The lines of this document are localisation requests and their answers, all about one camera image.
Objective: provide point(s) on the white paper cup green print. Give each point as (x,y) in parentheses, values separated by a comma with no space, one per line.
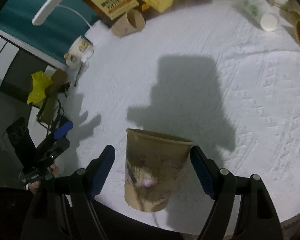
(260,12)

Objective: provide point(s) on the yellow plastic bag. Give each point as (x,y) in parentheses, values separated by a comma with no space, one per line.
(40,82)

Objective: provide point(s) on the white lace tablecloth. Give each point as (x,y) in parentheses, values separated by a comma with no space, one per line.
(205,72)

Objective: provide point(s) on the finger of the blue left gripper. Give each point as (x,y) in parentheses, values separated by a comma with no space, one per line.
(51,148)
(63,130)

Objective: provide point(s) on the brown sticker paper cup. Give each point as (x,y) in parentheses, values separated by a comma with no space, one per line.
(154,162)

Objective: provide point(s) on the cream ceramic mug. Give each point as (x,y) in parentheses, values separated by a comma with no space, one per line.
(79,52)

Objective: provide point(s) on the brown paper cup lying back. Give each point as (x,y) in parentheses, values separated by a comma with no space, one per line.
(293,12)

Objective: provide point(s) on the teal curtain left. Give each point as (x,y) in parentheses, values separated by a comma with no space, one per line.
(58,32)

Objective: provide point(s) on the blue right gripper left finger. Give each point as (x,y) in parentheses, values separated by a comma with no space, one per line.
(101,168)

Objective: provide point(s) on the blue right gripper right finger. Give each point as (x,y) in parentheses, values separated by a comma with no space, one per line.
(203,170)

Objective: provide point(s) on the brown paper cup by box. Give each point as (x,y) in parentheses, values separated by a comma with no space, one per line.
(129,23)

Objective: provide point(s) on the black pen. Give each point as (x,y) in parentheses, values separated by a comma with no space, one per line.
(78,74)

